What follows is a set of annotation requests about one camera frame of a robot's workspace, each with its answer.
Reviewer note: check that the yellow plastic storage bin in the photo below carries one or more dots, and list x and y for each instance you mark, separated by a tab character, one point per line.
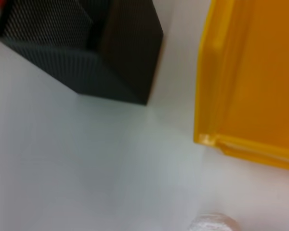
255	72

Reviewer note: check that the black mesh pen holder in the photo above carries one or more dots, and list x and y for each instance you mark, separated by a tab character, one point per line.
50	60

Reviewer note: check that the white paper ball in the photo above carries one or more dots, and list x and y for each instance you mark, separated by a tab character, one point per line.
212	225

